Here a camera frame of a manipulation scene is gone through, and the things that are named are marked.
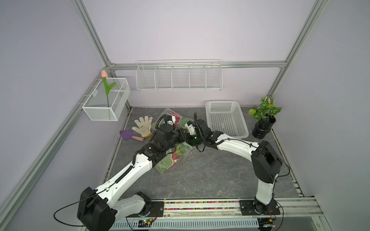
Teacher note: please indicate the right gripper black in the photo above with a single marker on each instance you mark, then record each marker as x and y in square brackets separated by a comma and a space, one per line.
[187, 139]

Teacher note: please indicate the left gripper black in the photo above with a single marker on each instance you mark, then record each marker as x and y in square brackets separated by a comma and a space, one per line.
[181, 135]

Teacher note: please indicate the zip-top bag green print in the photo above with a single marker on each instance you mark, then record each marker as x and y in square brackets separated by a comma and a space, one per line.
[176, 117]
[166, 163]

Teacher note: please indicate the pink dragon fruit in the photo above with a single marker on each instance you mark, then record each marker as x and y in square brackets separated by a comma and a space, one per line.
[179, 154]

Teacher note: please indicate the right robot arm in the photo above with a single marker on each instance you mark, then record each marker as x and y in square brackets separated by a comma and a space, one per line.
[266, 162]

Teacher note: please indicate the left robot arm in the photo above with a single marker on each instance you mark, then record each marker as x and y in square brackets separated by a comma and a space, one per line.
[99, 208]

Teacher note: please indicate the white knit glove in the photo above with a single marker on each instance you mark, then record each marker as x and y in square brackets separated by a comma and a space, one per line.
[143, 126]

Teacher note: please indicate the white plastic basket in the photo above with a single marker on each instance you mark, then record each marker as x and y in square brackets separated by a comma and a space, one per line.
[227, 117]

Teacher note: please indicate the purple pink spatula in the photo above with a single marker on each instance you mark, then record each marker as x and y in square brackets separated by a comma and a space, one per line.
[127, 135]

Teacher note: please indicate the potted green plant black vase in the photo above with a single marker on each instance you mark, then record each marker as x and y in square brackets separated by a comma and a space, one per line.
[265, 116]

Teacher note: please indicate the artificial pink tulip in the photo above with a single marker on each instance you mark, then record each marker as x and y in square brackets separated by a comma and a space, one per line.
[108, 88]

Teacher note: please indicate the white wire wall shelf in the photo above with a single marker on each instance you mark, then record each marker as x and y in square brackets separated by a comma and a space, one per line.
[163, 75]

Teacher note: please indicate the white mesh wall box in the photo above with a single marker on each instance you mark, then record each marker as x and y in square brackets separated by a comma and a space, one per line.
[96, 106]

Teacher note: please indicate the white vented cable duct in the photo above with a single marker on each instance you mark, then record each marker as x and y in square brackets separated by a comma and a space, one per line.
[186, 224]

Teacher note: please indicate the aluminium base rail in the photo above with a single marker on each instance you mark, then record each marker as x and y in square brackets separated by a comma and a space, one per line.
[234, 208]

